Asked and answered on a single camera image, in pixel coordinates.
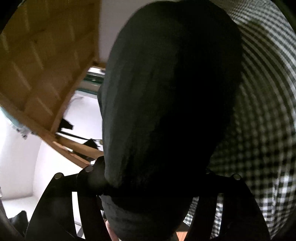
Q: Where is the black zip jacket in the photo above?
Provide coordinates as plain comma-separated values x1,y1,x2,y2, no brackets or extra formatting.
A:
98,1,242,240

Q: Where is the black white checkered bedsheet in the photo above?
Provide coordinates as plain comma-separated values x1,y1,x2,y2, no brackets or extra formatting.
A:
182,0,296,240

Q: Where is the wooden bunk bed frame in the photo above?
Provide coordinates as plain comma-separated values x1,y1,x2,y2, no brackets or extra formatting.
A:
1,1,105,168

